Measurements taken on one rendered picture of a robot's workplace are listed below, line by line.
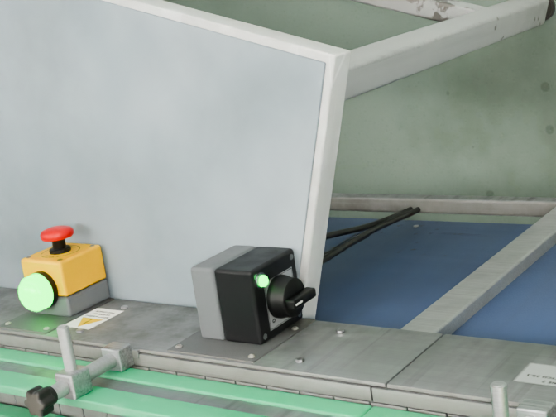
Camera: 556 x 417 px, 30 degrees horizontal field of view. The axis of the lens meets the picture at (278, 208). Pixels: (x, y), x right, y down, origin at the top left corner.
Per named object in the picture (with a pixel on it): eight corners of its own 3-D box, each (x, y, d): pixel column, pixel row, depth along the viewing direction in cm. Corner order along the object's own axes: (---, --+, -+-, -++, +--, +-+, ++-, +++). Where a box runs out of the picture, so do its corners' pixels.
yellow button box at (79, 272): (74, 292, 132) (30, 313, 126) (63, 237, 130) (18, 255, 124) (113, 296, 128) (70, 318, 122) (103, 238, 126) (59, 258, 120)
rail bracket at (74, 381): (115, 361, 112) (21, 414, 101) (103, 297, 110) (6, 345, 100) (142, 365, 110) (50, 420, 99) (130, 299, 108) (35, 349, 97)
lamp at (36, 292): (35, 304, 125) (16, 313, 123) (28, 269, 124) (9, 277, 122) (61, 308, 123) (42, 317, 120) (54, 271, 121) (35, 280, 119)
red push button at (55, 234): (37, 259, 125) (31, 232, 124) (61, 248, 128) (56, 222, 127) (60, 261, 123) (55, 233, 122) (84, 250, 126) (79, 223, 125)
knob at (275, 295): (294, 309, 109) (320, 311, 107) (269, 324, 106) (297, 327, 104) (288, 268, 108) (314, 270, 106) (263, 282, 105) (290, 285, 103)
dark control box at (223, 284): (246, 310, 116) (200, 338, 109) (236, 242, 114) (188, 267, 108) (308, 317, 111) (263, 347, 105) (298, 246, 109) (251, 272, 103)
